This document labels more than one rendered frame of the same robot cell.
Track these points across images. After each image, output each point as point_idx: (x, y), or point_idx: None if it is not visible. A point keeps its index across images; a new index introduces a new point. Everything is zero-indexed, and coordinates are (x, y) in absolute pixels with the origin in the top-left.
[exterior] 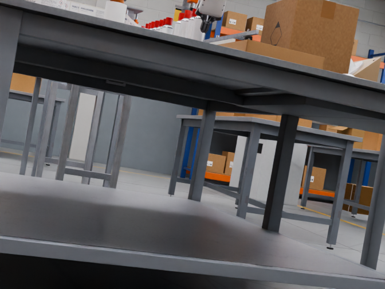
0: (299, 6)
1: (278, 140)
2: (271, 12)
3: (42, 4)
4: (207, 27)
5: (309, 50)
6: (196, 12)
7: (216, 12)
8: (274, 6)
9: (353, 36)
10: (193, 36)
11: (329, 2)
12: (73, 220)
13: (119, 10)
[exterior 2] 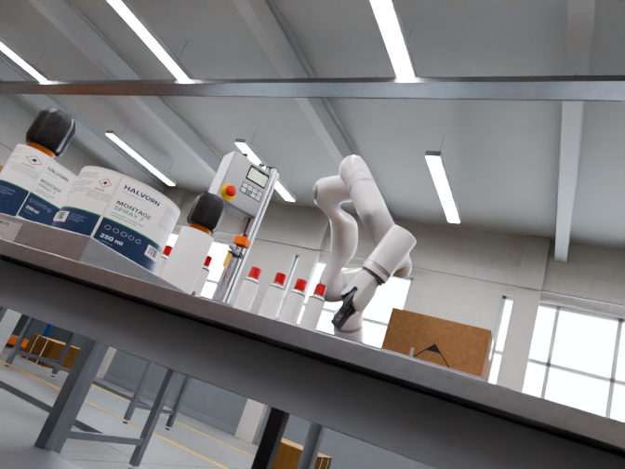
0: (488, 344)
1: (267, 428)
2: (411, 323)
3: (160, 225)
4: (344, 323)
5: None
6: (346, 301)
7: (362, 306)
8: (418, 318)
9: (488, 378)
10: (311, 324)
11: (493, 341)
12: None
13: (207, 248)
